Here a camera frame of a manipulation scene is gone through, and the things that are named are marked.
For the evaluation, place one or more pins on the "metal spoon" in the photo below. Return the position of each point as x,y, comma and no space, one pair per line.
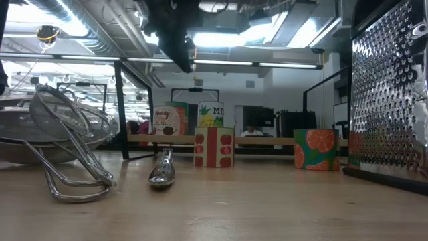
162,170

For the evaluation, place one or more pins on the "thin black gantry frame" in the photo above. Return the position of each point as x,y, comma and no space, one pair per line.
195,89

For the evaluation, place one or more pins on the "small metal mesh strainer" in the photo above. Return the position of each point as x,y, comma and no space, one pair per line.
57,114

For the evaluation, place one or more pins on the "dark monitor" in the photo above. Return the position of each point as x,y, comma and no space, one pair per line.
257,115

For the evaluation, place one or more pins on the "low wooden shelf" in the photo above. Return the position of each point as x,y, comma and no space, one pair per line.
267,140

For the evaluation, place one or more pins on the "LED light bar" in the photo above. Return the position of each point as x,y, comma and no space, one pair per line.
220,62

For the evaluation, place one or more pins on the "metal box grater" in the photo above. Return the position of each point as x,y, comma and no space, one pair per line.
388,100

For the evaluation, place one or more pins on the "large metal mesh strainer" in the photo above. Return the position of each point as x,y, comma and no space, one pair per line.
13,154

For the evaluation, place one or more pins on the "peach picture box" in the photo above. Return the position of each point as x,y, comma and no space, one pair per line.
167,120

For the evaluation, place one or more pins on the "grey wall vent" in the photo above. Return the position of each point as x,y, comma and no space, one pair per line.
250,84
198,82

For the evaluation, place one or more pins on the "medium metal mesh strainer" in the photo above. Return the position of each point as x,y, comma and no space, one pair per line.
103,127

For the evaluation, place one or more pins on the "green chicken can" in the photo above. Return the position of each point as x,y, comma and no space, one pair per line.
180,103

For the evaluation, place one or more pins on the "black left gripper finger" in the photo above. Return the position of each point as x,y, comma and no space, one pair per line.
175,53
191,55

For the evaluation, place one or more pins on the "pineapple print can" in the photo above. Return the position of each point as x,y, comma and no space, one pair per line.
210,114

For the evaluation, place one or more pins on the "short orange slice print can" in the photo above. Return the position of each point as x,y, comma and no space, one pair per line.
317,150

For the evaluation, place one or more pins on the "black cabinet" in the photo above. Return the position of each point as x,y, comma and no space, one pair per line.
297,124

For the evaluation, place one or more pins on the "person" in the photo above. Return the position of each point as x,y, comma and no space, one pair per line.
252,132
142,129

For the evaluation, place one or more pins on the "black rig frame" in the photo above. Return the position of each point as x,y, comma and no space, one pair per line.
121,100

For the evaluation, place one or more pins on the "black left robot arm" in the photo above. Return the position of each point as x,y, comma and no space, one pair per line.
3,77

